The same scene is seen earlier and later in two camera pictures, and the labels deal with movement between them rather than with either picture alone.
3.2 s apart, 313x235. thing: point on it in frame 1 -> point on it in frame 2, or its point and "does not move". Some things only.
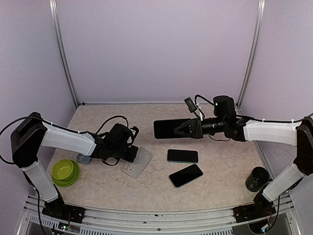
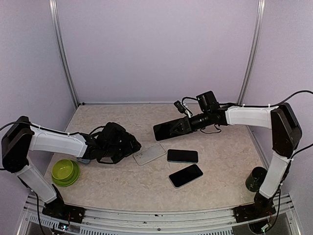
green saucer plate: [71, 179] does not move
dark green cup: [257, 178] does not move
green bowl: [62, 169] does not move
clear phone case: [135, 168] -> [149, 153]
